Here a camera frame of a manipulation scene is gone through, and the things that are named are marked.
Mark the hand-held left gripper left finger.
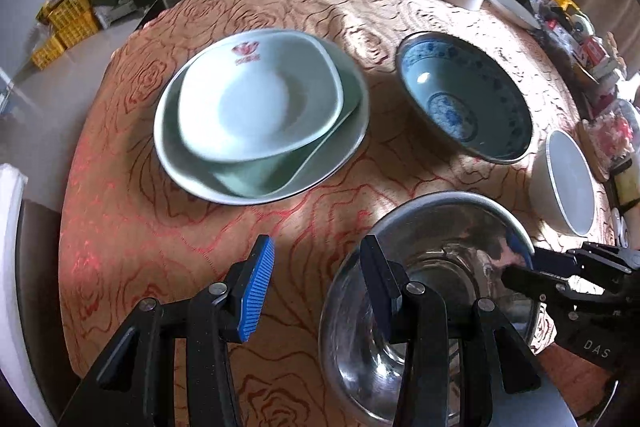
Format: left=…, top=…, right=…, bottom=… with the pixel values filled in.
left=57, top=234, right=276, bottom=427

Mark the white square dish red emblem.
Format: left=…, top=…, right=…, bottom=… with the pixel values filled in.
left=177, top=30, right=346, bottom=162

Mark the blue patterned ceramic bowl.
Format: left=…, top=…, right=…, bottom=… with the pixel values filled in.
left=395, top=32, right=535, bottom=166

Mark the glass dome with pink flowers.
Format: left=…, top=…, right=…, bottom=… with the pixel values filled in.
left=590, top=99, right=640, bottom=172

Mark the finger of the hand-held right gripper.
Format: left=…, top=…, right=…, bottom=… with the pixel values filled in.
left=531, top=241, right=640, bottom=280
left=501, top=266, right=632, bottom=305

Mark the black basket of clutter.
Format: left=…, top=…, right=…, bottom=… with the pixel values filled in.
left=530, top=0, right=628, bottom=94

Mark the rose pattern tablecloth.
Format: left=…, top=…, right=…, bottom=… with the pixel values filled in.
left=59, top=0, right=621, bottom=427

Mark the white floral bowl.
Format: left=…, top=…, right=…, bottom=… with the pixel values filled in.
left=529, top=129, right=597, bottom=238

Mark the stainless steel bowl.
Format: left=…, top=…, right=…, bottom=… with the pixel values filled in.
left=318, top=192, right=543, bottom=413

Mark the white oval plate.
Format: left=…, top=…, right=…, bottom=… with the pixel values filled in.
left=486, top=0, right=543, bottom=31

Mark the white round deep plate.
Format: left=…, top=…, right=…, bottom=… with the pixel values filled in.
left=153, top=52, right=371, bottom=206

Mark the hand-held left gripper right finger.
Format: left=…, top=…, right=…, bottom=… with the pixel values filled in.
left=359, top=234, right=543, bottom=427

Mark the yellow plastic crate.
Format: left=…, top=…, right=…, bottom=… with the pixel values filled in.
left=55, top=12, right=101, bottom=50
left=31, top=34, right=66, bottom=70
left=47, top=0, right=93, bottom=30

